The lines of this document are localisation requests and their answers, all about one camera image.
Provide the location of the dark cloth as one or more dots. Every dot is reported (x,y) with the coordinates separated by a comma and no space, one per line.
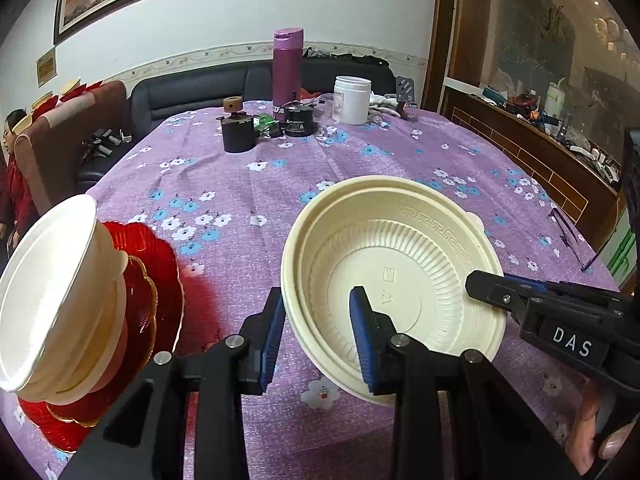
(350,57)

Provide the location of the wooden framed glass partition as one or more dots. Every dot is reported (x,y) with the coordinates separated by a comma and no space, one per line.
(525,20)

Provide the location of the person's right hand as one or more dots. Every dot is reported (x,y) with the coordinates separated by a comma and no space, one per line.
(582,425)

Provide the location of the black leather sofa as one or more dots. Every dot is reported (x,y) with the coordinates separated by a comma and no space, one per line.
(200,85)

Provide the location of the cabinet top clutter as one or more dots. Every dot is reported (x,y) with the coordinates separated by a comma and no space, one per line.
(560,125)

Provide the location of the small red gold-rimmed plate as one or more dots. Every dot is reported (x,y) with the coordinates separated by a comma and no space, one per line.
(142,310)

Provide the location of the black round tin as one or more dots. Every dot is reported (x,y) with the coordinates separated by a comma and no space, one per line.
(299,122)

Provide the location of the purple framed eyeglasses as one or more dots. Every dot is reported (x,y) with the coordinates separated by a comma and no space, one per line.
(567,232)

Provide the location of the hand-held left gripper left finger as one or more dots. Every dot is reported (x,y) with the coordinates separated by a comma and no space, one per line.
(272,345)

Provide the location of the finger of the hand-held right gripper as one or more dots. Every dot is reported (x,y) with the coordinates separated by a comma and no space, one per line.
(530,287)
(492,292)

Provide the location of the black slotted spatula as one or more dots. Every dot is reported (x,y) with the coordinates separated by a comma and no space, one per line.
(404,87)

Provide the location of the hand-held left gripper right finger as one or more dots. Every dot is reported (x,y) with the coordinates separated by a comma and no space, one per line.
(365,340)

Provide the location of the green packet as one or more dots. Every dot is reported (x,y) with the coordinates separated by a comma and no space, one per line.
(266,126)

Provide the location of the small gold wall plaque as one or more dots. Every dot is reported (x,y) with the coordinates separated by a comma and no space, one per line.
(46,66)

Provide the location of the white plastic bowl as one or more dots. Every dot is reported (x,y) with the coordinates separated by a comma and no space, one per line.
(45,290)
(107,320)

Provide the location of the green white box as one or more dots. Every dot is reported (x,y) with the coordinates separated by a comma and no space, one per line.
(620,255)

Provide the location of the large red scalloped plate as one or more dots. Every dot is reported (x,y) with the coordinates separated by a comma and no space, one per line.
(150,240)

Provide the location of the brown leather armchair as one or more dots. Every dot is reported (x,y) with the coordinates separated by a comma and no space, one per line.
(65,145)

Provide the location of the pile of red cream dishes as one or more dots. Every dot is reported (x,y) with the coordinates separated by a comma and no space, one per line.
(65,92)

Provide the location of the white plastic jar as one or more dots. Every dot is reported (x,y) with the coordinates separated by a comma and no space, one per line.
(351,102)

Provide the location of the black pot with wooden knob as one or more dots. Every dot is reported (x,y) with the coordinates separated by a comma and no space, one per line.
(238,132)

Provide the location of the white cloth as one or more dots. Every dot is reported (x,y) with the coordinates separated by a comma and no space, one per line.
(385,105)

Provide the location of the black white striped object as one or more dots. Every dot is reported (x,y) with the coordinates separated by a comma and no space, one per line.
(107,145)

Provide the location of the purple thermos bottle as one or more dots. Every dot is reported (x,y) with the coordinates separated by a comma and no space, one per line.
(286,70)

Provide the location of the white plastic jug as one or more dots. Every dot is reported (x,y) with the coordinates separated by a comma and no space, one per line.
(554,100)

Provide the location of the wooden cabinet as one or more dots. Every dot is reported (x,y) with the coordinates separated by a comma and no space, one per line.
(525,160)

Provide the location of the cream plastic bowl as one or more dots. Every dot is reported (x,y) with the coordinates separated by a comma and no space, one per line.
(400,270)

